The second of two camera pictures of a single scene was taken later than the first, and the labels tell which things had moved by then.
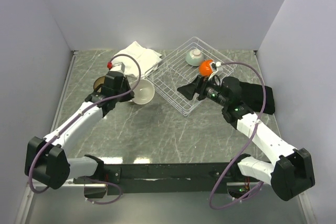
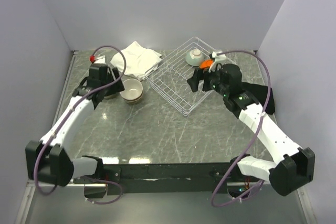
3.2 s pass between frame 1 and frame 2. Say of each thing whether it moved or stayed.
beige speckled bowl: moved
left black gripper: moved
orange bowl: stayed
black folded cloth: stayed
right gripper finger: moved
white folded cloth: stayed
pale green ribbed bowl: stayed
